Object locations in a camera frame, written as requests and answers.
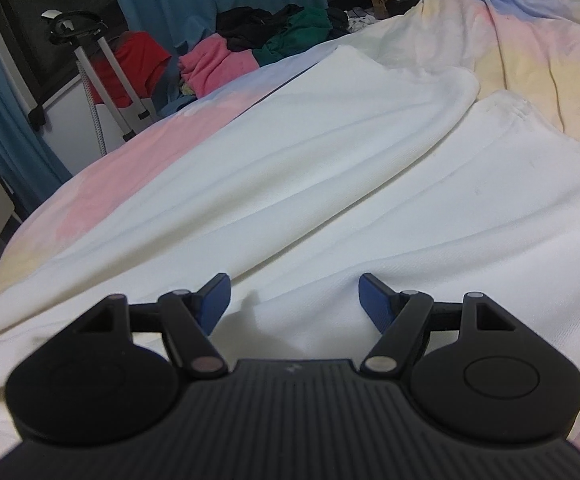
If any green garment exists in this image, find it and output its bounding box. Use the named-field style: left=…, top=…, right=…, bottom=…
left=256, top=6, right=331, bottom=67

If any pink garment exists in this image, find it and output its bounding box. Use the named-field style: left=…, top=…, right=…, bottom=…
left=178, top=37, right=261, bottom=97

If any white garment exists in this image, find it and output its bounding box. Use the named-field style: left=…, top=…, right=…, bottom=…
left=0, top=44, right=580, bottom=441

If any red garment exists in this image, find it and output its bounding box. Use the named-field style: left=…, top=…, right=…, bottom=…
left=90, top=31, right=171, bottom=103

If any pastel bed sheet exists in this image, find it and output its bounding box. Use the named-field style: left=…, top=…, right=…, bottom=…
left=0, top=69, right=301, bottom=301

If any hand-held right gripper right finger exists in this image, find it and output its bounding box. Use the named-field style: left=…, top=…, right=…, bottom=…
left=359, top=273, right=516, bottom=374

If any garment steamer stand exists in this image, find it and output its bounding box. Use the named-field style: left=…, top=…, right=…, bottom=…
left=42, top=9, right=155, bottom=142

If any black garment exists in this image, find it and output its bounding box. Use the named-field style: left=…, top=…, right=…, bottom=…
left=216, top=4, right=305, bottom=52

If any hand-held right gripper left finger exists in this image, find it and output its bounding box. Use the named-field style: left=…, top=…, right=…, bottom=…
left=74, top=273, right=232, bottom=377

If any pastel quilt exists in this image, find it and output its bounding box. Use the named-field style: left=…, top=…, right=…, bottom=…
left=417, top=0, right=580, bottom=153

